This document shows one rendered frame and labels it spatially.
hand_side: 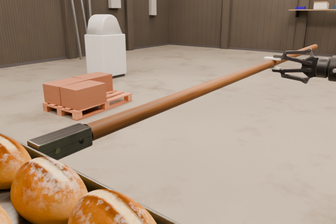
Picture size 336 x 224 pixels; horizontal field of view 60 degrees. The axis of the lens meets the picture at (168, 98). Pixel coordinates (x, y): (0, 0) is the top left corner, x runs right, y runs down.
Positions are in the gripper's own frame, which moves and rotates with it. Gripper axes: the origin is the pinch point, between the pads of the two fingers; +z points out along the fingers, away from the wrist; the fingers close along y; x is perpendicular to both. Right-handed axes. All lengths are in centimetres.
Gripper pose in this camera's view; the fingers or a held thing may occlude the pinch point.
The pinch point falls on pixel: (272, 63)
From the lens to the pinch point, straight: 124.8
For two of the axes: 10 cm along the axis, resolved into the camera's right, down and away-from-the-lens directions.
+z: -8.0, -1.6, 5.8
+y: 0.1, 9.6, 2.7
